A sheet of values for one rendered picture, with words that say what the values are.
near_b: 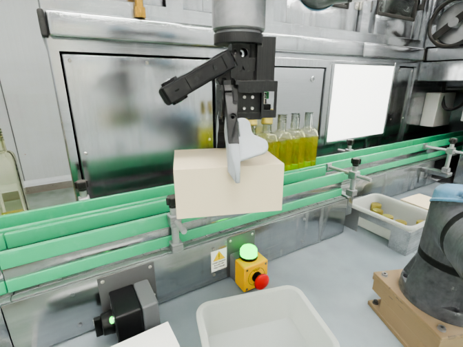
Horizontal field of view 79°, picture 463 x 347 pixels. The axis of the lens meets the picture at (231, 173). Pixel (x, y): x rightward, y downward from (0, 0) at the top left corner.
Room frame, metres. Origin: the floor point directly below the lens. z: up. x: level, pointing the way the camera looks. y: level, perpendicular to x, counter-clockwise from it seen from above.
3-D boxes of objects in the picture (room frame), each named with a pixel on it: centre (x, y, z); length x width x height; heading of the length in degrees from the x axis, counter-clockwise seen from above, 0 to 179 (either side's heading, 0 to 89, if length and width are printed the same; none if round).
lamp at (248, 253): (0.60, -0.04, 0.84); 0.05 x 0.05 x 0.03
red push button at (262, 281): (0.56, -0.07, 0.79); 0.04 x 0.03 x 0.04; 121
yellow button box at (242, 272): (0.59, -0.04, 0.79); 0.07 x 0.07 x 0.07; 31
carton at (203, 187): (0.44, 0.01, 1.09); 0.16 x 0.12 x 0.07; 100
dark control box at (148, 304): (0.45, 0.20, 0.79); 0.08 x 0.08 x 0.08; 31
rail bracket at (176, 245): (0.52, 0.11, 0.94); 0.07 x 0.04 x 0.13; 31
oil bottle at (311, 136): (0.95, -0.26, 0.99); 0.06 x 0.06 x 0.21; 31
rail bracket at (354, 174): (0.87, -0.38, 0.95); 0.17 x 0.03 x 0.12; 31
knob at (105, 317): (0.42, 0.25, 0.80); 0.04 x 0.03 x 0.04; 31
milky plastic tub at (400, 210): (0.84, -0.53, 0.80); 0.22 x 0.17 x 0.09; 31
